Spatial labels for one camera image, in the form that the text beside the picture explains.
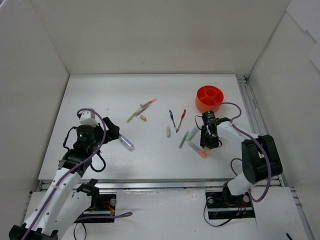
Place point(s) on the clear blue glue bottle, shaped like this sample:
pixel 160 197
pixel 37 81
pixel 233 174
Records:
pixel 126 143

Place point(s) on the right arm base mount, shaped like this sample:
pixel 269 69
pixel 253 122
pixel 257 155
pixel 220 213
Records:
pixel 220 208

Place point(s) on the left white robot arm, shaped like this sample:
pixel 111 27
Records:
pixel 64 202

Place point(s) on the red gel pen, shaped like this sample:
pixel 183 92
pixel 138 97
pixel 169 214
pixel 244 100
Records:
pixel 181 120

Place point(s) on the yellow beige pen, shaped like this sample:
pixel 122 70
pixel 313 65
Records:
pixel 138 111

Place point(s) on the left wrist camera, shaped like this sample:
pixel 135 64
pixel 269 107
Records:
pixel 87 117

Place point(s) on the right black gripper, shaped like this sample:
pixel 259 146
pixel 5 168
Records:
pixel 206 135

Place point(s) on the aluminium frame rail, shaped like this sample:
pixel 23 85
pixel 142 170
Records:
pixel 257 124

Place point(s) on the orange round divided container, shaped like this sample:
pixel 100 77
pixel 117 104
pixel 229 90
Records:
pixel 207 97

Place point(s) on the pink capped pen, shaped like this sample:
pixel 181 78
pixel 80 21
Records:
pixel 149 102

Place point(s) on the orange highlighter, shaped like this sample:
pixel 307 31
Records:
pixel 197 150

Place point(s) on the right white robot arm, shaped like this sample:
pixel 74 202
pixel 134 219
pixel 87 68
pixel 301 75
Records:
pixel 260 159

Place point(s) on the yellow highlighter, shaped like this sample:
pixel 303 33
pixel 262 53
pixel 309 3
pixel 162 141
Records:
pixel 207 148

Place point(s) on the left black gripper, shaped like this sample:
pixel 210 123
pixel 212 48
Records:
pixel 108 128

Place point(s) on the white eraser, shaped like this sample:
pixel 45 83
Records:
pixel 168 132

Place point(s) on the small tan eraser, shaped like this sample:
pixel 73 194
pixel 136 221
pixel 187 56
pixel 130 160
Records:
pixel 143 118

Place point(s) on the grey green pen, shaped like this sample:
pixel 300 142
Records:
pixel 183 140

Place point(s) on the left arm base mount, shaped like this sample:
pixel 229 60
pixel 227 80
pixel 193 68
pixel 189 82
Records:
pixel 105 206

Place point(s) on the blue gel pen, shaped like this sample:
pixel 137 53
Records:
pixel 173 121

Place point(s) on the green highlighter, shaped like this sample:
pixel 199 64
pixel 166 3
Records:
pixel 192 134

